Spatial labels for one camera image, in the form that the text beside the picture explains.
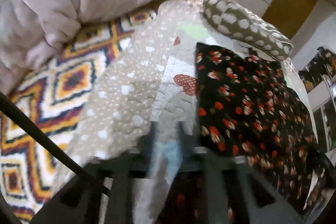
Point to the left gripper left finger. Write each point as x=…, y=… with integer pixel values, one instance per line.
x=146, y=146

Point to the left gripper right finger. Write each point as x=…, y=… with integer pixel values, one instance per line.
x=190, y=159

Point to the black red floral garment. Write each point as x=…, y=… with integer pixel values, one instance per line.
x=261, y=146

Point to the cluttered clothes rack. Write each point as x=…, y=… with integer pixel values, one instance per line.
x=322, y=64

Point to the quilted heart patchwork bedspread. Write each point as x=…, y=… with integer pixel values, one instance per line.
x=154, y=80

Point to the geometric patterned blanket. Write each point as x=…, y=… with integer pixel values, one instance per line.
x=53, y=97

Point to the olive white-spotted bolster pillow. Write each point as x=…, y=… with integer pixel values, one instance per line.
x=235, y=21

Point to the white shelf unit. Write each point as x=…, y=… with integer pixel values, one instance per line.
x=322, y=102

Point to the brown wooden door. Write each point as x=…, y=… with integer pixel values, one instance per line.
x=288, y=15

